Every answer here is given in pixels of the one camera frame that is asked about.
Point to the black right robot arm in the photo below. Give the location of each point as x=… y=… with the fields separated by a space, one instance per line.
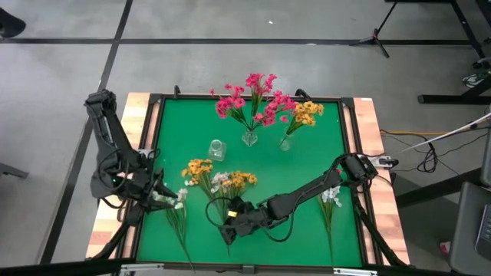
x=307 y=189

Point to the black diagonal support strut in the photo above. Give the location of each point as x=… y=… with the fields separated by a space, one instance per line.
x=119 y=235
x=377 y=237

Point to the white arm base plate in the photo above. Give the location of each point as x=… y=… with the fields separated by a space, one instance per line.
x=385 y=161

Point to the pink artificial flower bunch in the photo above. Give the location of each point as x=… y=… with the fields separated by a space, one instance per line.
x=230 y=103
x=276 y=107
x=261 y=82

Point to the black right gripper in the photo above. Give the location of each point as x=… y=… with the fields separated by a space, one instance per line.
x=247 y=220

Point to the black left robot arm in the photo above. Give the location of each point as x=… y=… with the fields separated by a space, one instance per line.
x=109 y=130

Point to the black front rail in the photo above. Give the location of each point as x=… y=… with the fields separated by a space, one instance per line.
x=57 y=269

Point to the black frame around mat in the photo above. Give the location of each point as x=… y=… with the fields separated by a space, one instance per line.
x=188 y=96

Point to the person's black shoe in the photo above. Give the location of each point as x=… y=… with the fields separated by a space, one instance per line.
x=9 y=25

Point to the grey cabinet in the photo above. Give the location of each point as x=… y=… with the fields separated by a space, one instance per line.
x=464 y=230

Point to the green and white shoe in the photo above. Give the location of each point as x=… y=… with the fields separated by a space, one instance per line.
x=475 y=79

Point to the grey camera bracket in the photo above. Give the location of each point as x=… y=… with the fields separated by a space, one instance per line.
x=248 y=269

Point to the black tripod stand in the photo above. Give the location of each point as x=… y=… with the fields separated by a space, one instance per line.
x=374 y=38

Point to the silver metal bracket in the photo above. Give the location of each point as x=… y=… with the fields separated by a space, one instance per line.
x=142 y=267
x=354 y=272

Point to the black desk frame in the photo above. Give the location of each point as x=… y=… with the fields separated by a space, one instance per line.
x=441 y=99

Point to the small pink floor item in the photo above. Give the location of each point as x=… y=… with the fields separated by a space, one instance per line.
x=445 y=248

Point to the wide cut-glass vase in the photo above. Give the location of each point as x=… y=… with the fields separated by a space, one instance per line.
x=217 y=150

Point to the yellow artificial flower bunch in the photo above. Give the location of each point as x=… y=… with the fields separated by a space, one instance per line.
x=197 y=168
x=241 y=178
x=307 y=111

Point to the grey furniture leg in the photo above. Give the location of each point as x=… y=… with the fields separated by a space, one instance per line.
x=11 y=170

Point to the white pole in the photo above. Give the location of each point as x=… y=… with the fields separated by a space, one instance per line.
x=460 y=129

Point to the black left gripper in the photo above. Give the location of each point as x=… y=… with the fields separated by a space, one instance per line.
x=140 y=188

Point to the small ribbed glass vase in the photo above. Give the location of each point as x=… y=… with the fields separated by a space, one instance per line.
x=249 y=138

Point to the black table clamp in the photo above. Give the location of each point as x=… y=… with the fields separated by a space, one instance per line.
x=176 y=91
x=303 y=93

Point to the green table mat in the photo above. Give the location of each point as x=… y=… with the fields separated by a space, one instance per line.
x=314 y=237

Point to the dark keypad device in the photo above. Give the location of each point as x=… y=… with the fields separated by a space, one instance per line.
x=485 y=234

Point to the tall smooth glass vase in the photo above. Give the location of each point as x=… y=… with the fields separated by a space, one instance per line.
x=285 y=143

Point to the chair caster wheel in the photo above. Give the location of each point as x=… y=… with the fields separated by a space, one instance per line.
x=479 y=63

